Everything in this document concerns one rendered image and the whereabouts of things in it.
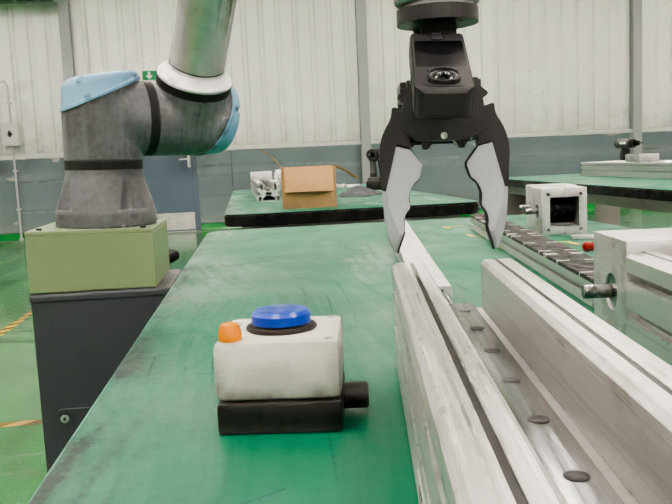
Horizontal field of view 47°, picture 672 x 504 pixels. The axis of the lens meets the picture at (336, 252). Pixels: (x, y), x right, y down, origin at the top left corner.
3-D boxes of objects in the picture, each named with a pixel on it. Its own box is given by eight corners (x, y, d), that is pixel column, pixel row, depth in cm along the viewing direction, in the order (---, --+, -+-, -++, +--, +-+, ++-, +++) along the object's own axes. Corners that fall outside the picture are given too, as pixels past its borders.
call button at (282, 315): (256, 331, 55) (255, 303, 55) (313, 329, 55) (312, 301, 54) (248, 344, 51) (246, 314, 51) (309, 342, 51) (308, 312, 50)
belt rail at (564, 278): (470, 228, 179) (469, 215, 179) (487, 227, 179) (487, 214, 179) (592, 307, 84) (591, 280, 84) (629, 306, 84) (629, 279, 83)
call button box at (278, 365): (237, 397, 57) (232, 314, 57) (369, 393, 57) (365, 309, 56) (217, 436, 50) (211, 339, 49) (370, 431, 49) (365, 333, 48)
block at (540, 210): (519, 232, 166) (518, 187, 165) (572, 229, 165) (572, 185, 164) (530, 236, 156) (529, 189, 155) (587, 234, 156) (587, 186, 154)
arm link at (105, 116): (55, 161, 122) (49, 72, 120) (140, 159, 128) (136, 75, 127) (71, 161, 111) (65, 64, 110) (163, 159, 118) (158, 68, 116)
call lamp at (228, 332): (220, 337, 51) (219, 319, 50) (243, 336, 50) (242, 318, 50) (216, 343, 49) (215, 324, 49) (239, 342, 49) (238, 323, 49)
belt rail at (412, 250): (387, 231, 180) (387, 218, 180) (404, 231, 180) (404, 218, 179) (415, 314, 85) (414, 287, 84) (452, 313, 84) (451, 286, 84)
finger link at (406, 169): (396, 247, 74) (426, 153, 73) (399, 254, 68) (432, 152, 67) (365, 237, 74) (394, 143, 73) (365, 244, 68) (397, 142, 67)
